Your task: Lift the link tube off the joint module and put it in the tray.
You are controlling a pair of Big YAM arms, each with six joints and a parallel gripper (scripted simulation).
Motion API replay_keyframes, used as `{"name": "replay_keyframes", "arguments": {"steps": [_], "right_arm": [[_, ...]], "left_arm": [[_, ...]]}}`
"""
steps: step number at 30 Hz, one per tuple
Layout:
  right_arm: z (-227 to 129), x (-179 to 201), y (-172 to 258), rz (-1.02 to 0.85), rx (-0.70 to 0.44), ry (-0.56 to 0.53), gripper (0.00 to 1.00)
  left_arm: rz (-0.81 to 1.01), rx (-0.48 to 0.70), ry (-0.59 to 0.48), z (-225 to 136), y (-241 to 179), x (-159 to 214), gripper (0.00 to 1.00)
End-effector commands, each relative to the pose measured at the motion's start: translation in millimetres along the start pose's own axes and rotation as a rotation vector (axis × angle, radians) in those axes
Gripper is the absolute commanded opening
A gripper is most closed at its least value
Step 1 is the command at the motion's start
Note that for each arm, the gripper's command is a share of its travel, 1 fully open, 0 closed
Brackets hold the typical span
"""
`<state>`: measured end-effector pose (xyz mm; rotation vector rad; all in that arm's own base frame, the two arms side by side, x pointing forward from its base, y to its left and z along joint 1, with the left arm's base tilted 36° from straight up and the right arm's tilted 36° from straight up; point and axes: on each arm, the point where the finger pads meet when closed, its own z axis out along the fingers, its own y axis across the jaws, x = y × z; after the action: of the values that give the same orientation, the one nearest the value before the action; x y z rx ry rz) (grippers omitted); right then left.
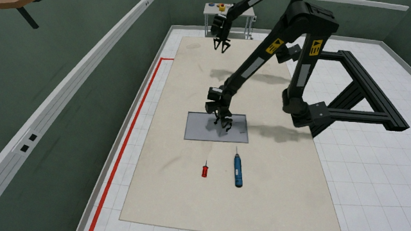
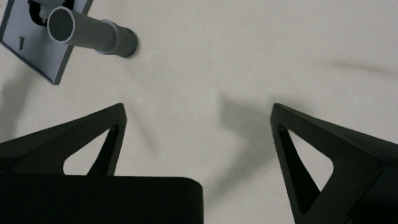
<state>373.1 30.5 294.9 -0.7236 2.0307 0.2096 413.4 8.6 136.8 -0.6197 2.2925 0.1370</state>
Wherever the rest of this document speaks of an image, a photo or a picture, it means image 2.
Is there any grey flat tray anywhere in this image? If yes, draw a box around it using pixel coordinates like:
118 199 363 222
0 0 94 85

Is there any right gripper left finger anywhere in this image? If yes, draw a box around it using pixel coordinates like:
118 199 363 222
0 103 127 176

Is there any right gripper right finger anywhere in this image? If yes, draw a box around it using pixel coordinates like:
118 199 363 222
270 103 398 224

